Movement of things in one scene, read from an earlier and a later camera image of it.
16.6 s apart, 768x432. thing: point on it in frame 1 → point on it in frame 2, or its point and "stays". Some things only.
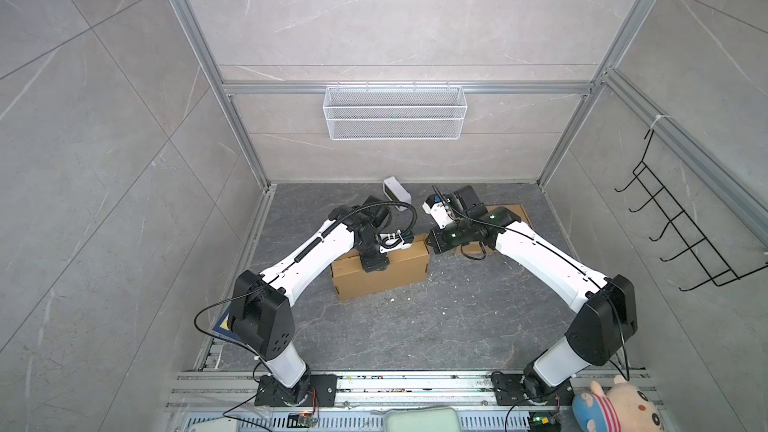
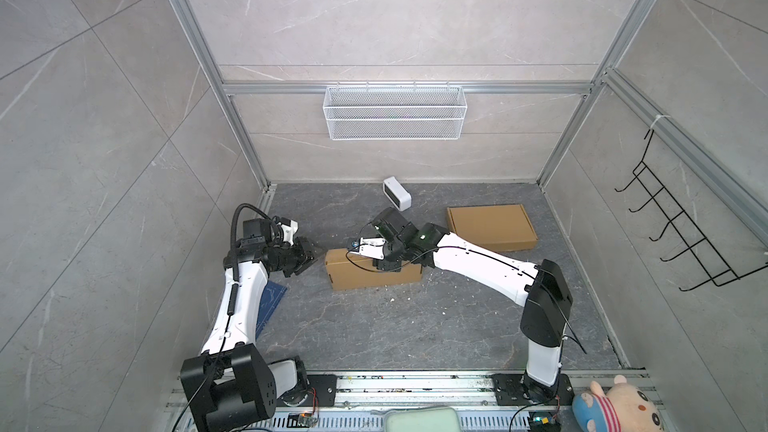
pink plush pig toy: x=624 y=407 stays
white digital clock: x=396 y=192 stays
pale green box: x=430 y=419 stays
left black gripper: x=373 y=264 → x=304 y=255
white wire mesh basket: x=392 y=112 stays
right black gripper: x=437 y=241 → x=384 y=265
